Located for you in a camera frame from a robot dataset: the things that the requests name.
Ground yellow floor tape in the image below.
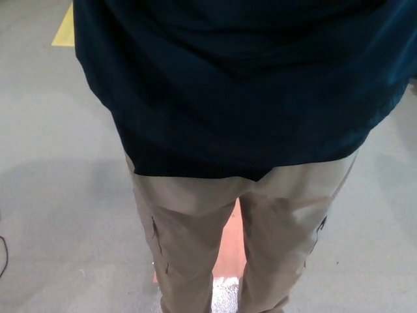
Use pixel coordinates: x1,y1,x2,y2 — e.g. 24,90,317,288
51,5,76,47

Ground thin black floor cable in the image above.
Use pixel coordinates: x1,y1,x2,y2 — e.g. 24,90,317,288
0,235,10,278

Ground navy blue coat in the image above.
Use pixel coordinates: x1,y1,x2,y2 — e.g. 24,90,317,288
72,0,417,183

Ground orange floor sheet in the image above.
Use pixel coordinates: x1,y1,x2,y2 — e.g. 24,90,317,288
151,198,246,285

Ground beige person trousers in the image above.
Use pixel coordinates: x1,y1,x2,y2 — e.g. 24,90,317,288
124,149,360,313

